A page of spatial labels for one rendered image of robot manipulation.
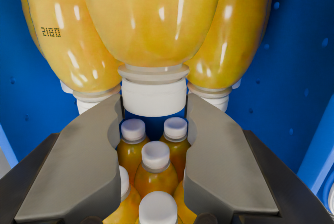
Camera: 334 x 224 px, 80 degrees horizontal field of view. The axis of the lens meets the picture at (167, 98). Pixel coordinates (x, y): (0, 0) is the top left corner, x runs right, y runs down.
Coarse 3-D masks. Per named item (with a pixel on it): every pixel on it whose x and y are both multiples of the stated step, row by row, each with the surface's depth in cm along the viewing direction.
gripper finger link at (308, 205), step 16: (256, 144) 8; (256, 160) 7; (272, 160) 7; (272, 176) 7; (288, 176) 7; (272, 192) 6; (288, 192) 6; (304, 192) 6; (288, 208) 6; (304, 208) 6; (320, 208) 6
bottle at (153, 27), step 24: (96, 0) 8; (120, 0) 8; (144, 0) 8; (168, 0) 8; (192, 0) 8; (216, 0) 9; (96, 24) 9; (120, 24) 8; (144, 24) 8; (168, 24) 8; (192, 24) 9; (120, 48) 9; (144, 48) 9; (168, 48) 9; (192, 48) 10; (120, 72) 11; (144, 72) 10; (168, 72) 10
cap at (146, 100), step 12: (132, 84) 11; (144, 84) 10; (168, 84) 10; (180, 84) 11; (132, 96) 11; (144, 96) 10; (156, 96) 10; (168, 96) 11; (180, 96) 11; (132, 108) 11; (144, 108) 11; (156, 108) 11; (168, 108) 11; (180, 108) 11
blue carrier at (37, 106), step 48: (0, 0) 18; (288, 0) 19; (0, 48) 18; (288, 48) 20; (0, 96) 17; (48, 96) 24; (240, 96) 28; (288, 96) 20; (0, 144) 18; (288, 144) 20
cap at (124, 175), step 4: (120, 168) 25; (124, 168) 25; (120, 172) 24; (124, 172) 24; (124, 176) 24; (128, 176) 24; (124, 180) 23; (128, 180) 24; (124, 184) 23; (128, 184) 24; (124, 188) 23; (124, 192) 23
